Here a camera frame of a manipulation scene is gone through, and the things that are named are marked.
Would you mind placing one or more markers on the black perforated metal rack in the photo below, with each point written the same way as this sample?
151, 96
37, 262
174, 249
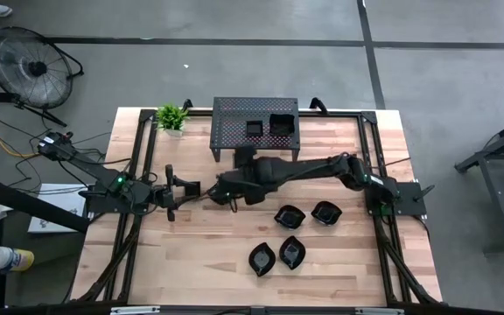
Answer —
234, 109

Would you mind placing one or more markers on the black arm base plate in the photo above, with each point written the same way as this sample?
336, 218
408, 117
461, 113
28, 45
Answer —
405, 199
103, 205

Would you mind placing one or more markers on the black floor fan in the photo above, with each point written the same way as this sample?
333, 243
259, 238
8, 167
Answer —
29, 67

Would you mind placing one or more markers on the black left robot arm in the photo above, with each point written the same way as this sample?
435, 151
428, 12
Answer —
94, 168

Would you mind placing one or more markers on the white metal bracket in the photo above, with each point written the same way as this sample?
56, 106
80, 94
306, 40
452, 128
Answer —
135, 310
379, 311

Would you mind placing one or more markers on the black aluminium table frame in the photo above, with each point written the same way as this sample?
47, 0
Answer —
335, 114

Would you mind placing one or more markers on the leaf-shaped black plate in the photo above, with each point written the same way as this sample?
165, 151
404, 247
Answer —
261, 259
292, 252

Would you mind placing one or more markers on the small square footed black plate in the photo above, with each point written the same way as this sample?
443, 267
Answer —
254, 128

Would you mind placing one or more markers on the black metal cart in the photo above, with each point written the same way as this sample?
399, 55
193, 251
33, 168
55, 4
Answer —
497, 175

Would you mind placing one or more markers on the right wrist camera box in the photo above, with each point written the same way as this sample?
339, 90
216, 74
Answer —
245, 156

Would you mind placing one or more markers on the green plant in white pot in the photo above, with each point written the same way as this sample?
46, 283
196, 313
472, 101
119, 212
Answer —
171, 118

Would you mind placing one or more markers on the white and yellow spray bottle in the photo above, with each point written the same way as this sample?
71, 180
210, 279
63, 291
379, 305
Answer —
11, 259

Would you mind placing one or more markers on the black metal bar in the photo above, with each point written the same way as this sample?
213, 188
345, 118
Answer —
29, 203

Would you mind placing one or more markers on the rounded black plate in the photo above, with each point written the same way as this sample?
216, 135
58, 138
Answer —
326, 213
289, 216
212, 194

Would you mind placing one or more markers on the large square black plate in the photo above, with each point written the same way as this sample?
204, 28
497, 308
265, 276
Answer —
282, 124

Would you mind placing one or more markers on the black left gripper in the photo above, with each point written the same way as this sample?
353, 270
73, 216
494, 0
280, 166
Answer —
164, 197

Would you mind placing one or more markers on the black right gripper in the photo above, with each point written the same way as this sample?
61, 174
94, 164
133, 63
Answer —
261, 179

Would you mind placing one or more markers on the white paper sheet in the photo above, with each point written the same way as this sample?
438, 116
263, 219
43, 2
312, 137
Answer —
55, 219

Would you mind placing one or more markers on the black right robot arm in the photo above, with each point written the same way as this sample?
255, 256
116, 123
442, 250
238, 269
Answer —
317, 168

